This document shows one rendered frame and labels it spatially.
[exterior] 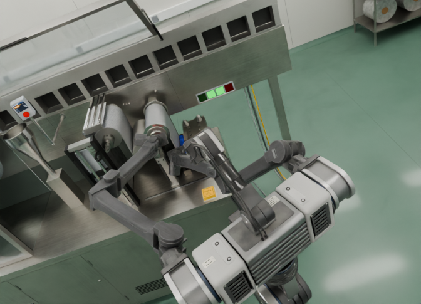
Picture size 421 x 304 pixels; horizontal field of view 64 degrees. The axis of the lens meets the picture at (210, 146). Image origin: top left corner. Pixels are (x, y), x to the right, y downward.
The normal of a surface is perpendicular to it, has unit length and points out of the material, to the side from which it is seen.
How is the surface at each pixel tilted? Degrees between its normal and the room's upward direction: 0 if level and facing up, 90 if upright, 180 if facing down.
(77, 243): 0
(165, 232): 26
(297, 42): 90
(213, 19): 90
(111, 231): 0
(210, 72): 90
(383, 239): 0
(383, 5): 90
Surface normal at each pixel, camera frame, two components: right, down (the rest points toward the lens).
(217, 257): -0.31, -0.72
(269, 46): 0.16, 0.60
